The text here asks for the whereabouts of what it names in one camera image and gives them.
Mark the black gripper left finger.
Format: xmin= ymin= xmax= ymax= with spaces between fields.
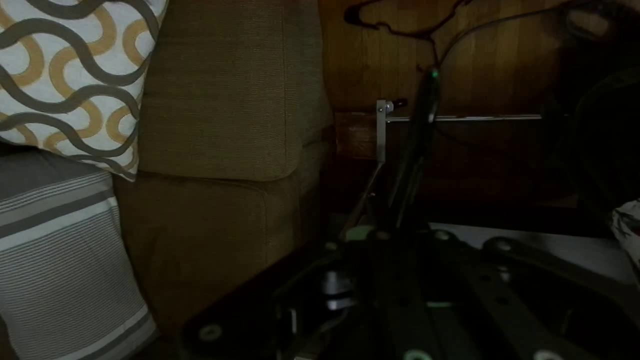
xmin=178 ymin=228 xmax=383 ymax=360

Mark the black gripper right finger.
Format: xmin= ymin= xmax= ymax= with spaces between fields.
xmin=406 ymin=230 xmax=640 ymax=360

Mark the black coat hanger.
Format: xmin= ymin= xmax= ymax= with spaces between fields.
xmin=342 ymin=0 xmax=472 ymax=231

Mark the floral patterned cloth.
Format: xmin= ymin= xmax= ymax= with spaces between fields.
xmin=607 ymin=197 xmax=640 ymax=267

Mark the silver metal clothes rack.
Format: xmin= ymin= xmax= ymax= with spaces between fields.
xmin=340 ymin=98 xmax=545 ymax=239

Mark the brown couch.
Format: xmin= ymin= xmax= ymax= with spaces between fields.
xmin=111 ymin=0 xmax=335 ymax=335

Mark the grey striped pillow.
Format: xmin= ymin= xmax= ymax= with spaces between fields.
xmin=0 ymin=141 xmax=160 ymax=360

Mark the wave patterned pillow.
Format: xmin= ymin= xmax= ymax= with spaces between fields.
xmin=0 ymin=0 xmax=170 ymax=184

